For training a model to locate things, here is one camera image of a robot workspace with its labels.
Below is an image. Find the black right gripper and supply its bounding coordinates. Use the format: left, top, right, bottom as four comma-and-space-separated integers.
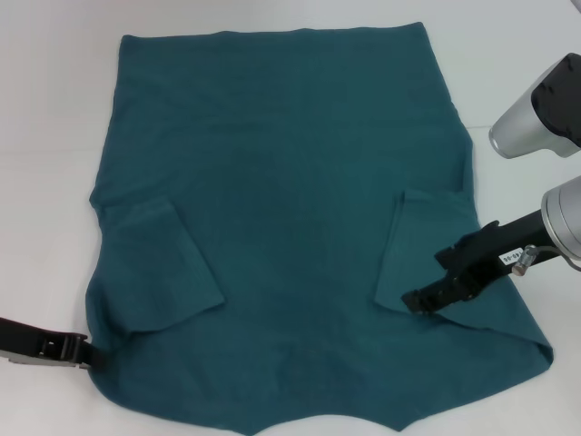
401, 207, 553, 315

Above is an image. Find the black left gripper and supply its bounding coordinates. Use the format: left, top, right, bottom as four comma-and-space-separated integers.
0, 317, 108, 372

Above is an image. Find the teal blue t-shirt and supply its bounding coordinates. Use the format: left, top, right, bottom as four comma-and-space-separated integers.
85, 25, 555, 436

